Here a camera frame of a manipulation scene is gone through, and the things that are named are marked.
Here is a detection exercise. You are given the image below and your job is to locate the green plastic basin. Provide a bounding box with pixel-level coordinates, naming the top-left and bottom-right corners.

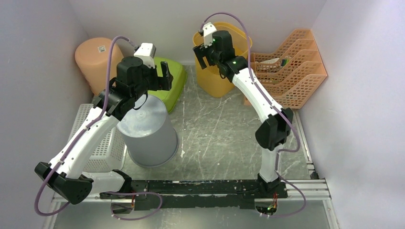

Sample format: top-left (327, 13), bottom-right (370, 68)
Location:
top-left (148, 57), bottom-right (188, 113)

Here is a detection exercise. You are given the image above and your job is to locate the yellow slatted waste basket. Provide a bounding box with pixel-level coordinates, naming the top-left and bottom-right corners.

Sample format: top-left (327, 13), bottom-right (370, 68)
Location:
top-left (193, 22), bottom-right (252, 98)

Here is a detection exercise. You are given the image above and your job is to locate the large orange plastic bucket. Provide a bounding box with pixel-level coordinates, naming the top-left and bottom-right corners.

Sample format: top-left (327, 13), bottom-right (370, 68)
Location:
top-left (75, 37), bottom-right (112, 95)

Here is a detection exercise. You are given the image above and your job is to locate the grey plastic bucket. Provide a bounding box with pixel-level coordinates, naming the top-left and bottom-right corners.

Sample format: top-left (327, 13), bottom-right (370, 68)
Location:
top-left (117, 95), bottom-right (179, 167)

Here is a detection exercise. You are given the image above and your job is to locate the white perforated tray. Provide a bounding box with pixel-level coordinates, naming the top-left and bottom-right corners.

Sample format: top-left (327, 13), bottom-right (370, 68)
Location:
top-left (69, 104), bottom-right (127, 173)

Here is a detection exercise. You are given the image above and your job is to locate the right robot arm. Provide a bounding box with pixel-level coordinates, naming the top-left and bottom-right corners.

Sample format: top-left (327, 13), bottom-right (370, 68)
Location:
top-left (193, 29), bottom-right (293, 198)

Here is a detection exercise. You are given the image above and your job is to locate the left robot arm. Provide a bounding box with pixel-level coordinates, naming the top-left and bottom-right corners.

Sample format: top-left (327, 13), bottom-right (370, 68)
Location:
top-left (34, 56), bottom-right (173, 208)

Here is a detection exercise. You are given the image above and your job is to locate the orange plastic file organizer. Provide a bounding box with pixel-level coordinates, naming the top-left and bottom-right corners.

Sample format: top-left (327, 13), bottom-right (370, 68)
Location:
top-left (251, 29), bottom-right (327, 109)

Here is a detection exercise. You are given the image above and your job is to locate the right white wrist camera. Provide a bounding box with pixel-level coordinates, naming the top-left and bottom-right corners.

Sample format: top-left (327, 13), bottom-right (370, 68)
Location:
top-left (198, 22), bottom-right (217, 48)

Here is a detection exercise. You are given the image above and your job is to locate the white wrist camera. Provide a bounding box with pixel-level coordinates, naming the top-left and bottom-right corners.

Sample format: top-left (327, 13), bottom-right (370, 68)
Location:
top-left (134, 42), bottom-right (156, 69)
top-left (198, 22), bottom-right (217, 48)

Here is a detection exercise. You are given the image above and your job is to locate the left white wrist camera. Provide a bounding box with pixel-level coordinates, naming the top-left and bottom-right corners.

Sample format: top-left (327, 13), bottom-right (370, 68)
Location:
top-left (134, 42), bottom-right (156, 69)

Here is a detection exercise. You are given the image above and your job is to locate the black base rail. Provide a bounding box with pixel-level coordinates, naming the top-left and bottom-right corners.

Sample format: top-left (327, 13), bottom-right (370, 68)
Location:
top-left (100, 178), bottom-right (288, 210)

